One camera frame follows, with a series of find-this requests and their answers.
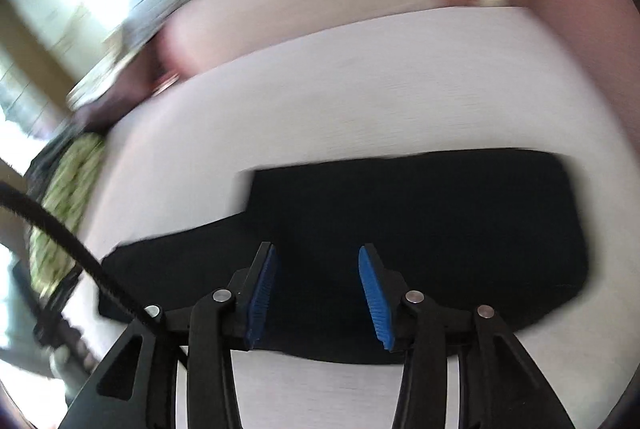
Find black pants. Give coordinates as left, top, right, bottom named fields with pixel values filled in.
left=102, top=149, right=590, bottom=364

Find green patterned cloth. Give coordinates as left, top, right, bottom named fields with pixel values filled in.
left=26, top=128, right=105, bottom=297

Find dark maroon garment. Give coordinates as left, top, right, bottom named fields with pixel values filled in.
left=73, top=41, right=165, bottom=134

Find black cable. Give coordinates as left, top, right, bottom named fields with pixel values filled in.
left=0, top=182, right=191, bottom=370

